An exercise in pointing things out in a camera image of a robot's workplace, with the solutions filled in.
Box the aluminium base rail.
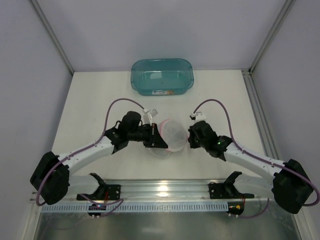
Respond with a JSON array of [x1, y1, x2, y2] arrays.
[[29, 178, 276, 201]]

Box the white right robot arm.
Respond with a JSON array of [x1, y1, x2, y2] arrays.
[[188, 120, 314, 214]]

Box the teal plastic bin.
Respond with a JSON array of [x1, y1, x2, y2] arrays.
[[130, 58, 195, 96]]

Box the white mesh laundry bag pink trim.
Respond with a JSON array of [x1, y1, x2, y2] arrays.
[[149, 118, 188, 159]]

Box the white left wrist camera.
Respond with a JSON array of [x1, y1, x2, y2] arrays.
[[142, 108, 158, 125]]

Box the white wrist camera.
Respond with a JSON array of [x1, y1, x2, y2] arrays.
[[142, 108, 158, 125], [189, 111, 207, 123]]

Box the aluminium frame post left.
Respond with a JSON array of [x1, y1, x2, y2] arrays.
[[29, 0, 75, 76]]

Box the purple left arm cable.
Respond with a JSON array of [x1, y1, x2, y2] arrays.
[[29, 98, 147, 207]]

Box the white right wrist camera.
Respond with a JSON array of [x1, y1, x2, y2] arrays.
[[189, 111, 207, 123]]

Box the aluminium frame post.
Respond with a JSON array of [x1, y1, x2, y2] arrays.
[[248, 0, 296, 75], [29, 0, 75, 76]]

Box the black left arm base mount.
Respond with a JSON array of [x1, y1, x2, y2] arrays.
[[84, 173, 121, 201]]

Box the aluminium frame post right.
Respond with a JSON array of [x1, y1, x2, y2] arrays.
[[248, 0, 296, 75]]

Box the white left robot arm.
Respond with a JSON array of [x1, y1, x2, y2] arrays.
[[30, 109, 168, 206]]

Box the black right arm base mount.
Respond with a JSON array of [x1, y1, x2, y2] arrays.
[[208, 171, 255, 200]]

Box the white slotted cable duct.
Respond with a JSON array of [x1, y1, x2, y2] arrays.
[[41, 201, 229, 214]]

